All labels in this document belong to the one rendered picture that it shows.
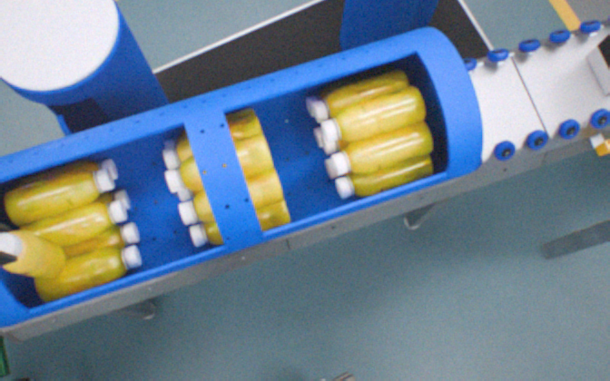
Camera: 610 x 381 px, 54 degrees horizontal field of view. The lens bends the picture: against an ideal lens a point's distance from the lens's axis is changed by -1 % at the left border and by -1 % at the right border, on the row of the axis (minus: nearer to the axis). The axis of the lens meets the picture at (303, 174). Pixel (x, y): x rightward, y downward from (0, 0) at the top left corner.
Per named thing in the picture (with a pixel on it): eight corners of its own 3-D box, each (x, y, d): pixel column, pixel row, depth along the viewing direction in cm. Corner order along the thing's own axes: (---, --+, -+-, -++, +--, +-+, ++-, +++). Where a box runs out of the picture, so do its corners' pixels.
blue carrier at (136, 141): (456, 187, 123) (503, 147, 96) (34, 328, 115) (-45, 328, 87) (406, 65, 130) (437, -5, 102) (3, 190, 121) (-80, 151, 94)
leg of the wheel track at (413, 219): (421, 226, 217) (471, 183, 157) (407, 231, 217) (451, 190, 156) (416, 211, 219) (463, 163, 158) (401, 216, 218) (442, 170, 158)
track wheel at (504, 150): (517, 141, 122) (512, 136, 124) (497, 148, 122) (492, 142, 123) (516, 159, 125) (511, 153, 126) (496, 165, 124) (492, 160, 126)
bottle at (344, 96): (407, 68, 109) (321, 93, 108) (416, 102, 110) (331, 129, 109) (396, 68, 116) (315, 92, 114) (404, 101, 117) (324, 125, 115)
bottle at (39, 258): (28, 245, 105) (-17, 229, 89) (66, 239, 105) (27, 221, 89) (30, 282, 103) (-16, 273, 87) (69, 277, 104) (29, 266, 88)
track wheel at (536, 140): (550, 130, 123) (545, 125, 124) (530, 137, 122) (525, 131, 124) (548, 148, 126) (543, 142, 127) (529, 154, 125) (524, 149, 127)
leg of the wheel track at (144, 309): (157, 316, 208) (102, 307, 147) (141, 321, 207) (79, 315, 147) (152, 299, 209) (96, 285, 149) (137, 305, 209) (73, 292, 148)
